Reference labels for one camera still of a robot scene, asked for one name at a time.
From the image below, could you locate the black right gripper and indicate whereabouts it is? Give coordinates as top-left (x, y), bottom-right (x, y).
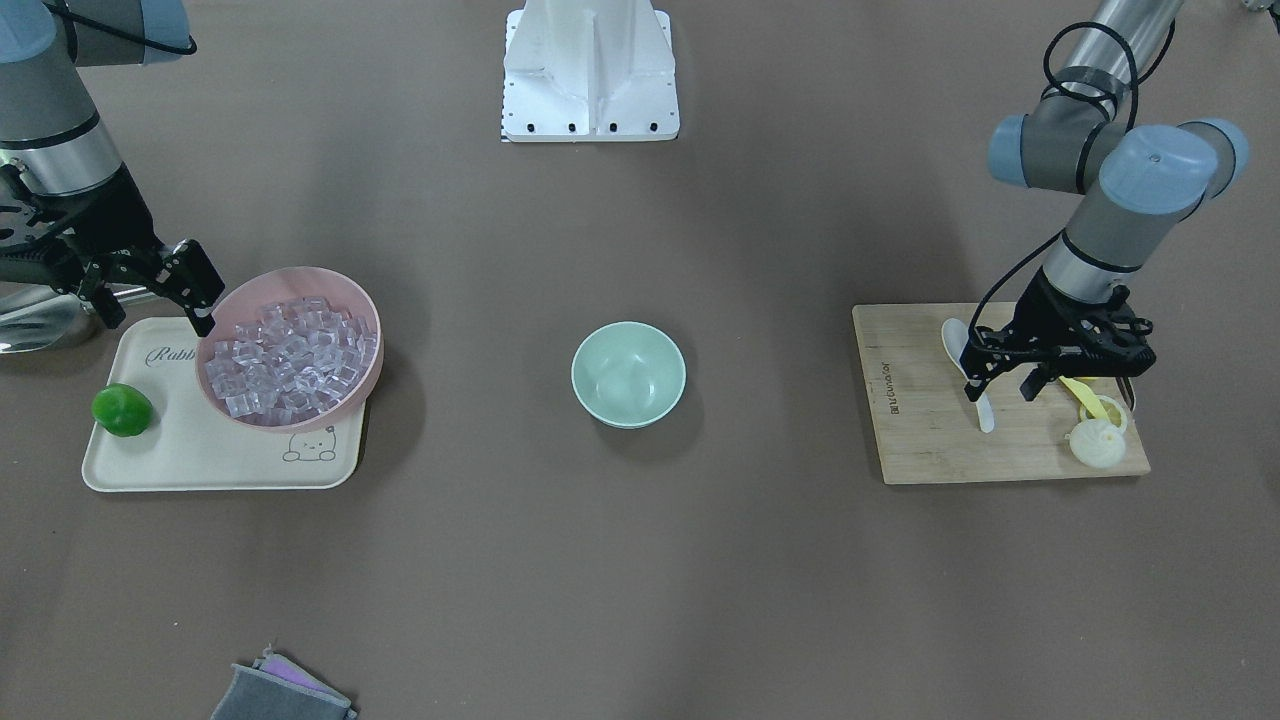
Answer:
top-left (1, 163), bottom-right (225, 338)

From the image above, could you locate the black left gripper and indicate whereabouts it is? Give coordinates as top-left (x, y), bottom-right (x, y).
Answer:
top-left (963, 270), bottom-right (1156, 404)

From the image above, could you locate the white ceramic spoon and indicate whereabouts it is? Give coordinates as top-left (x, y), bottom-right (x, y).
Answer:
top-left (941, 318), bottom-right (996, 434)

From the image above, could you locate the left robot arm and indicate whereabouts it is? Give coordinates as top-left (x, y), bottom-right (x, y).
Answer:
top-left (960, 1), bottom-right (1249, 401)

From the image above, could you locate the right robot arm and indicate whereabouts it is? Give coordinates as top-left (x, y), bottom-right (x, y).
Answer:
top-left (1, 1), bottom-right (225, 337)

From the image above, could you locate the steel ice scoop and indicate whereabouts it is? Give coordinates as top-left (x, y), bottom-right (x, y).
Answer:
top-left (1, 284), bottom-right (108, 354)

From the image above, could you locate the pink bowl of ice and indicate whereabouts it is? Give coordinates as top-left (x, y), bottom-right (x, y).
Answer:
top-left (195, 266), bottom-right (387, 434)

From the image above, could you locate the mint green bowl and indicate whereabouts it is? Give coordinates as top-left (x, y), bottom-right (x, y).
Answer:
top-left (570, 322), bottom-right (689, 430)

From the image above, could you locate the yellow plastic knife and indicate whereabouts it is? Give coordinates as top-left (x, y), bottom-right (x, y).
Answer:
top-left (1059, 375), bottom-right (1110, 421)

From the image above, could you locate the bamboo cutting board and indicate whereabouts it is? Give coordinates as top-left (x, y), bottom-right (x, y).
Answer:
top-left (852, 304), bottom-right (1151, 486)

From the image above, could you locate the lemon slice upper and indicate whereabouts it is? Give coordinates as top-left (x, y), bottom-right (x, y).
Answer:
top-left (1078, 395), bottom-right (1132, 434)

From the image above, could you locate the lemon end piece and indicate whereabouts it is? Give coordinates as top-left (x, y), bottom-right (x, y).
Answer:
top-left (1066, 418), bottom-right (1128, 469)

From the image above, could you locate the green lime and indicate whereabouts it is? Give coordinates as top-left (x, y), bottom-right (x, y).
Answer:
top-left (90, 383), bottom-right (156, 437)

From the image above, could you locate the cream plastic tray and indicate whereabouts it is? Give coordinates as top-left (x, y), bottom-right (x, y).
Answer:
top-left (81, 318), bottom-right (365, 492)

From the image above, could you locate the grey folded cloth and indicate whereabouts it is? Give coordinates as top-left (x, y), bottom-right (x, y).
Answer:
top-left (211, 648), bottom-right (358, 719)

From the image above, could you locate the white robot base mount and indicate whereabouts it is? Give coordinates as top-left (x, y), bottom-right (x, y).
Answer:
top-left (500, 1), bottom-right (681, 143)

